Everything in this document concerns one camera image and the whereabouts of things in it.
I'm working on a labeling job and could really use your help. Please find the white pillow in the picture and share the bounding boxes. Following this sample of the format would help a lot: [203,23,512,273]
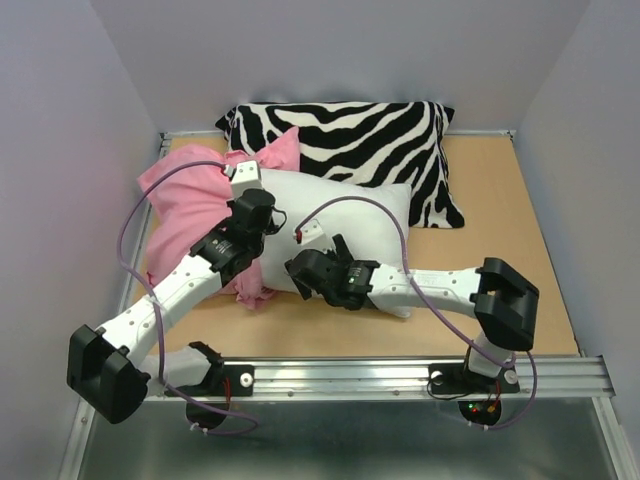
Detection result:
[259,169,411,293]

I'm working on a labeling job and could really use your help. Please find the pink floral satin pillowcase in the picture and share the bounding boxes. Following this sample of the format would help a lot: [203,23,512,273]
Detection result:
[137,127,300,310]

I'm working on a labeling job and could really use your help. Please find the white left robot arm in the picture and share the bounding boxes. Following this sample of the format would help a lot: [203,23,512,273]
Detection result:
[67,188,279,424]

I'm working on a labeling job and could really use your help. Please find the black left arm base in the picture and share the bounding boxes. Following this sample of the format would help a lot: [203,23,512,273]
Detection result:
[181,342,255,430]

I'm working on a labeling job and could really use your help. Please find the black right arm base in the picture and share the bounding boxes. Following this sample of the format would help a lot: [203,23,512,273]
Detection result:
[426,355,521,429]

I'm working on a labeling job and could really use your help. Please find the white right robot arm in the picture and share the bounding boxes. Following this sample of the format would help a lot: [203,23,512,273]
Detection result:
[285,235,540,390]

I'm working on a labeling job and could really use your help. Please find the zebra print pillow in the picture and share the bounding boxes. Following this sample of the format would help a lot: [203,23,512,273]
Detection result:
[215,101,465,229]

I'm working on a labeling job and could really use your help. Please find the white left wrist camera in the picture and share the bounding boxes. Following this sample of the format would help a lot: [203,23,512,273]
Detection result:
[223,160,262,200]

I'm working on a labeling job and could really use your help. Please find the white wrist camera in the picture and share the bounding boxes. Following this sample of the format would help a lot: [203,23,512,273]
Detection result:
[223,160,262,200]
[294,219,325,248]

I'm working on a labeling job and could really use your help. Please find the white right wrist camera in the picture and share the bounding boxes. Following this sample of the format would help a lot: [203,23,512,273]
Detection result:
[294,219,325,248]

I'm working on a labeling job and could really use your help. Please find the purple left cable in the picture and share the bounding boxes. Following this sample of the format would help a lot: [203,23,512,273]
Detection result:
[119,160,260,436]

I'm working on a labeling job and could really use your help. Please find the aluminium table frame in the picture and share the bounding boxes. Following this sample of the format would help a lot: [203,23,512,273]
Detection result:
[102,130,174,359]

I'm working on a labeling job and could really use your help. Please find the aluminium mounting rail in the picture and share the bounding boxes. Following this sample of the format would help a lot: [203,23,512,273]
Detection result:
[165,349,615,402]

